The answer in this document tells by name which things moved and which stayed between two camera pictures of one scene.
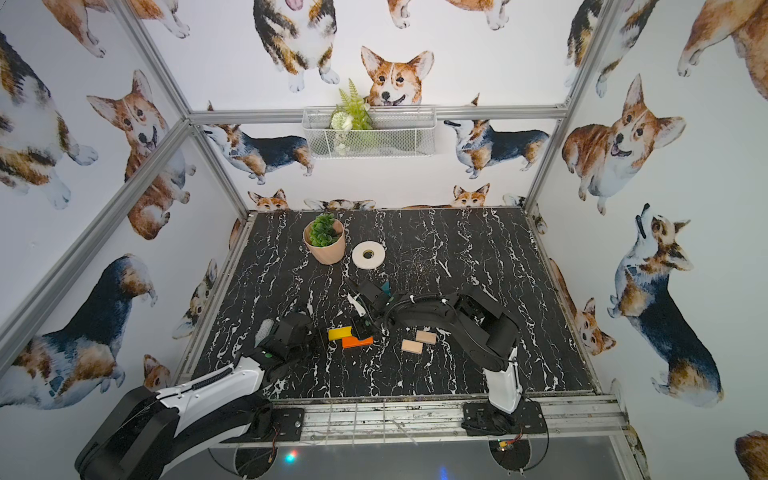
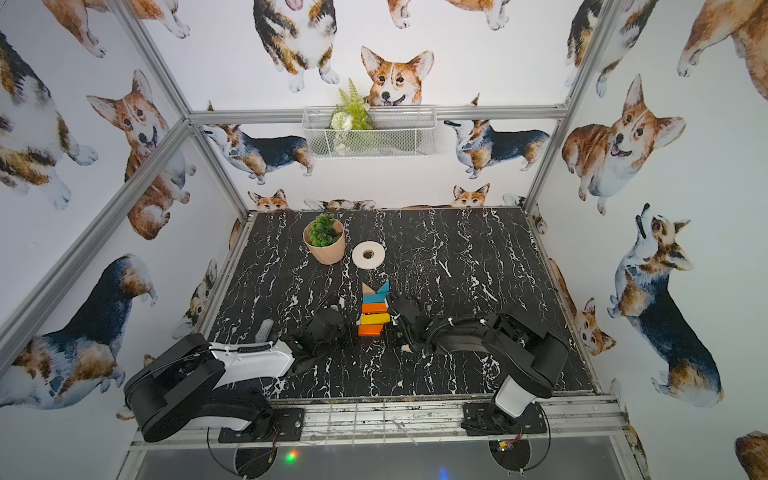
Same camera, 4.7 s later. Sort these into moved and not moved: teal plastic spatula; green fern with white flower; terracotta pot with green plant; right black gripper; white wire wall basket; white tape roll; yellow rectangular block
Moved: yellow rectangular block; right black gripper
Not moved: teal plastic spatula; white tape roll; terracotta pot with green plant; white wire wall basket; green fern with white flower
